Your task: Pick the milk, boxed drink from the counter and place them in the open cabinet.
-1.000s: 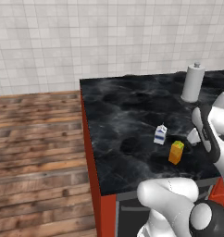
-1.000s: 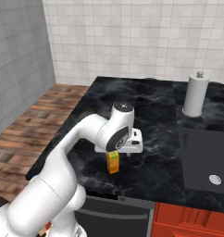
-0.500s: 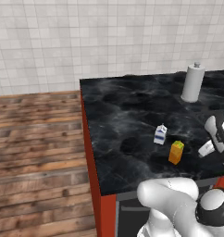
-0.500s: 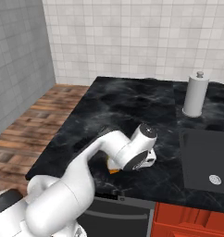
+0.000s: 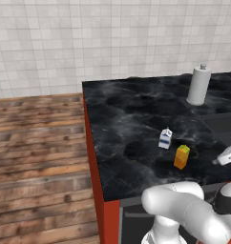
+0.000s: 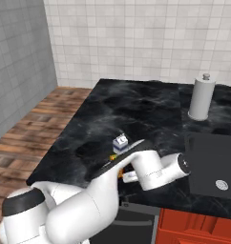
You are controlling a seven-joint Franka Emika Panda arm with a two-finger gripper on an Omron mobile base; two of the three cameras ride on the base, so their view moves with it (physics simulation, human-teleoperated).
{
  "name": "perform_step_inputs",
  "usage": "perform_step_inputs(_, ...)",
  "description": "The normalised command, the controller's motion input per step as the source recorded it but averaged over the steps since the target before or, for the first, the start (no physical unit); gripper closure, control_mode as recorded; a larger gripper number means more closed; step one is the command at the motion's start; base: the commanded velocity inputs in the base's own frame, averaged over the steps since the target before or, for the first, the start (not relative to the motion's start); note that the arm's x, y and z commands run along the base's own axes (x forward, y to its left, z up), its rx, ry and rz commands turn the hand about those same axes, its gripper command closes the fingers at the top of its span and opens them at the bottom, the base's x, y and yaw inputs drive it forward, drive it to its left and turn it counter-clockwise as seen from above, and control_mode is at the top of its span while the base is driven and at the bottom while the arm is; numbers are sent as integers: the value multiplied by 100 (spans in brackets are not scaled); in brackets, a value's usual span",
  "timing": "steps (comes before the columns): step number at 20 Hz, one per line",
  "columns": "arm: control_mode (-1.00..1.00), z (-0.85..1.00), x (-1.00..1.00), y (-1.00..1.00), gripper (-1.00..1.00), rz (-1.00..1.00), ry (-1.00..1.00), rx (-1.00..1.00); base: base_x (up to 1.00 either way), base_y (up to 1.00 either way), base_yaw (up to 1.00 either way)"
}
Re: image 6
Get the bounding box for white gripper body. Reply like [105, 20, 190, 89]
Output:
[121, 171, 140, 184]

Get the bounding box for orange boxed drink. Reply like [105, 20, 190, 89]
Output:
[109, 153, 125, 179]

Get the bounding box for white and blue milk carton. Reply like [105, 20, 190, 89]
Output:
[112, 134, 129, 155]

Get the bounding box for red cabinet front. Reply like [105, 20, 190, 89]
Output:
[155, 207, 231, 244]

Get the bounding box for black dishwasher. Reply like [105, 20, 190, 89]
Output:
[88, 201, 161, 244]

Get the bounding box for dark sink basin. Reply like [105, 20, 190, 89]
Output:
[184, 131, 231, 201]

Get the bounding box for grey dishwasher handle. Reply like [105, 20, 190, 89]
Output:
[115, 218, 155, 228]

